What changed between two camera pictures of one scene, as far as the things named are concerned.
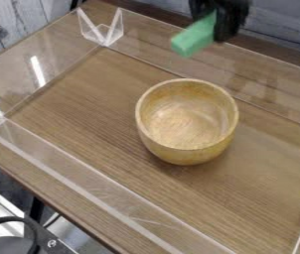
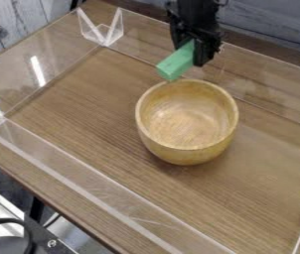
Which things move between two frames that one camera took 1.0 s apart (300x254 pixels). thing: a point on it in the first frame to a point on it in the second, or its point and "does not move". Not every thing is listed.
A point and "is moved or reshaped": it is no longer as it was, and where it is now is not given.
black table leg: [37, 211] does not move
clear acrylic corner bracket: [102, 34] does not move
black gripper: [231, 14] to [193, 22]
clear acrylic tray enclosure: [59, 96] does not move
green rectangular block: [196, 36] is moved or reshaped
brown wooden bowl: [188, 119] does not move
